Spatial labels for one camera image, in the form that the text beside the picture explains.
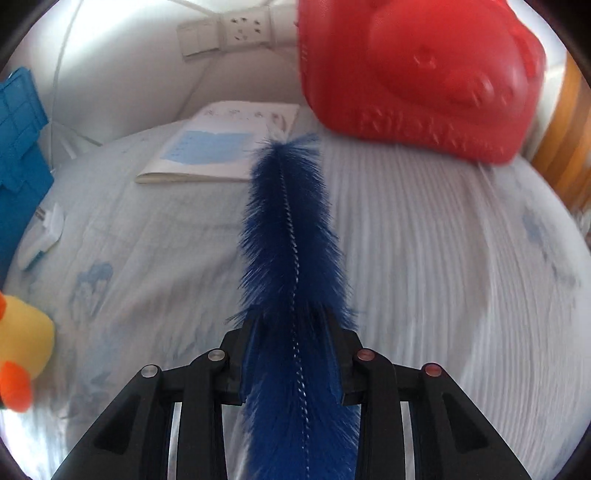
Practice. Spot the red plastic carry case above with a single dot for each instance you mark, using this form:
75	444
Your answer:
415	78

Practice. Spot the yellow duck plush toy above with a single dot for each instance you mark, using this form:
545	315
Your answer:
23	337

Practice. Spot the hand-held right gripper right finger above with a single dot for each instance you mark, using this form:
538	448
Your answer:
353	369

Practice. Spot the white and blue booklet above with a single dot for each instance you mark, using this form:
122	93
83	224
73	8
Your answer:
217	147

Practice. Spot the dark blue feather wand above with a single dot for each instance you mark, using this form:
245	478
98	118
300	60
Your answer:
286	277

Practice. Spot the white wall switch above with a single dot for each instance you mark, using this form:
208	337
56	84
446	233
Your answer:
201	39

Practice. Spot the wooden headboard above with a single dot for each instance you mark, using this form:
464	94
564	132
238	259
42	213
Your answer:
565	138

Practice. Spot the white charger plug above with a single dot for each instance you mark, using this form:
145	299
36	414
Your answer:
46	230

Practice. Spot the blue plastic storage bin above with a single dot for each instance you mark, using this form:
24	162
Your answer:
18	175

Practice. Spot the white wall socket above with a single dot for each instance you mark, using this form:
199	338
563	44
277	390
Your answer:
249	27

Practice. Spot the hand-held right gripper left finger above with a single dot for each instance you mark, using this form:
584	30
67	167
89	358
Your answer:
228	369

